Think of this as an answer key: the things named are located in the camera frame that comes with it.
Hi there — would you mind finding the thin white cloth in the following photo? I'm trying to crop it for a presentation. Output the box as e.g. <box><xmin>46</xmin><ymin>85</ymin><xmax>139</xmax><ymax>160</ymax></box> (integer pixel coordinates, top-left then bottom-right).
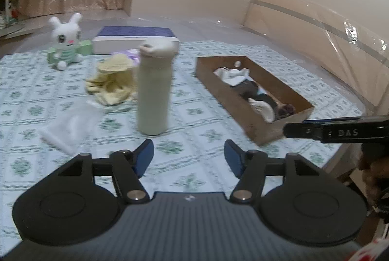
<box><xmin>39</xmin><ymin>100</ymin><xmax>104</xmax><ymax>153</ymax></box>

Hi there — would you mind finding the purple and white cloth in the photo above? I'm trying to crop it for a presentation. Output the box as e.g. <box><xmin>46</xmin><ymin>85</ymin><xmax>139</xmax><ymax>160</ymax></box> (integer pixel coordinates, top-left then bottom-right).
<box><xmin>111</xmin><ymin>48</ymin><xmax>141</xmax><ymax>62</ymax></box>

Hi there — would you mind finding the brown hair scrunchie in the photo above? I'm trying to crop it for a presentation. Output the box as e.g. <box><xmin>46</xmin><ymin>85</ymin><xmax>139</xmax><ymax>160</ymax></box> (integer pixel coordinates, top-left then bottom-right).
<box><xmin>275</xmin><ymin>103</ymin><xmax>297</xmax><ymax>120</ymax></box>

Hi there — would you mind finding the green cardboard box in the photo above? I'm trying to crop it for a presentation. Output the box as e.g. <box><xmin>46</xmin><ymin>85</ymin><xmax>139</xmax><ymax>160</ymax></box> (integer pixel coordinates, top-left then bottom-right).
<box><xmin>47</xmin><ymin>40</ymin><xmax>93</xmax><ymax>64</ymax></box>

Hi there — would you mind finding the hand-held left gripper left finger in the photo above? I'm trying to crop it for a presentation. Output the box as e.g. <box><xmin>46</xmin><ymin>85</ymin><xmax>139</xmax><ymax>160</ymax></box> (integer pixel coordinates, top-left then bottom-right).
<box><xmin>57</xmin><ymin>139</ymin><xmax>155</xmax><ymax>204</ymax></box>

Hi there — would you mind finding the person's right hand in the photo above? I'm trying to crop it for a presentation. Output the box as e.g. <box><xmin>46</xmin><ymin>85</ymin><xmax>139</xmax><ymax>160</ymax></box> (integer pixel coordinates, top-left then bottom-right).
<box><xmin>358</xmin><ymin>142</ymin><xmax>389</xmax><ymax>213</ymax></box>

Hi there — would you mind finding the red patterned cloth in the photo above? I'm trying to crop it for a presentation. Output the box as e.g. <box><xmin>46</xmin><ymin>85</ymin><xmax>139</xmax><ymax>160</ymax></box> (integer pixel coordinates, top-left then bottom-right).
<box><xmin>354</xmin><ymin>237</ymin><xmax>389</xmax><ymax>261</ymax></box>

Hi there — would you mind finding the dark grey cloth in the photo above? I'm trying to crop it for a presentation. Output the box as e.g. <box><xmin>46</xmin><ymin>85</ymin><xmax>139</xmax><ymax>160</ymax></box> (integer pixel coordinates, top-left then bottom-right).
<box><xmin>235</xmin><ymin>80</ymin><xmax>278</xmax><ymax>109</ymax></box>

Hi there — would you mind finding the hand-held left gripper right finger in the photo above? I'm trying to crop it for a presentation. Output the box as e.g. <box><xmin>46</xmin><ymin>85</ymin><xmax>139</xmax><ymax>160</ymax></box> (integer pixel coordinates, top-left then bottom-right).
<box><xmin>224</xmin><ymin>139</ymin><xmax>320</xmax><ymax>204</ymax></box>

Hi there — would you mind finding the white and blue flat box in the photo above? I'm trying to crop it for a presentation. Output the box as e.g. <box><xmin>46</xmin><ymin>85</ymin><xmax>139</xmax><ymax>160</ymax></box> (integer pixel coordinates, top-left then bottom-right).
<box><xmin>92</xmin><ymin>26</ymin><xmax>180</xmax><ymax>55</ymax></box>

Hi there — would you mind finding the white and grey cloth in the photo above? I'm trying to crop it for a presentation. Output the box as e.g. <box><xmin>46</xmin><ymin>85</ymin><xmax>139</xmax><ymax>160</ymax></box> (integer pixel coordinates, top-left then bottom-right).
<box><xmin>248</xmin><ymin>98</ymin><xmax>275</xmax><ymax>123</ymax></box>

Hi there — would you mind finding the green floral bed sheet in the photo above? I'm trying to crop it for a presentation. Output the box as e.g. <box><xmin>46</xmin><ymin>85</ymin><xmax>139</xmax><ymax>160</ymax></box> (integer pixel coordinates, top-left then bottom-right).
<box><xmin>0</xmin><ymin>40</ymin><xmax>365</xmax><ymax>249</ymax></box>

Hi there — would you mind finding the brown cardboard box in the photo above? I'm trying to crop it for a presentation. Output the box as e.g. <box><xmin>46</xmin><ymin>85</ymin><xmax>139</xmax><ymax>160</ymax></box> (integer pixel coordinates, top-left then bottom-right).
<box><xmin>194</xmin><ymin>56</ymin><xmax>315</xmax><ymax>146</ymax></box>

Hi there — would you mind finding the white rabbit plush toy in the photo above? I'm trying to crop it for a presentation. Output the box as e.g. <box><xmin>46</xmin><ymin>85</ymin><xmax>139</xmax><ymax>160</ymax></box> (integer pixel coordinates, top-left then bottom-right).
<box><xmin>49</xmin><ymin>13</ymin><xmax>84</xmax><ymax>71</ymax></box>

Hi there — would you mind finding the cream insulated bottle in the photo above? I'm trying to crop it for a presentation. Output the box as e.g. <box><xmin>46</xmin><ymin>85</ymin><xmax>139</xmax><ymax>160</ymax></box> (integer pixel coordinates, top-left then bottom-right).
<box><xmin>136</xmin><ymin>37</ymin><xmax>178</xmax><ymax>136</ymax></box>

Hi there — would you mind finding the yellow fluffy towel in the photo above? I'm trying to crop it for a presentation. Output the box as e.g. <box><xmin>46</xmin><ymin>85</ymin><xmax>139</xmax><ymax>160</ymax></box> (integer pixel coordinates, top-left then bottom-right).
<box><xmin>86</xmin><ymin>54</ymin><xmax>139</xmax><ymax>106</ymax></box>

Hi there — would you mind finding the wooden headboard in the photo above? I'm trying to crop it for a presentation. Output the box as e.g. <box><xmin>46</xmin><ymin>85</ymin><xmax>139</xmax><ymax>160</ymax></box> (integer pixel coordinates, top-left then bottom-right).
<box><xmin>243</xmin><ymin>0</ymin><xmax>389</xmax><ymax>116</ymax></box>

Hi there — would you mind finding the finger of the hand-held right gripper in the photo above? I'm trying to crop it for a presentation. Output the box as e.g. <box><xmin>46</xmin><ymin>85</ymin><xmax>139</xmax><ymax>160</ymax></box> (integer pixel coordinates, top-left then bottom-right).
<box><xmin>283</xmin><ymin>122</ymin><xmax>323</xmax><ymax>140</ymax></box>

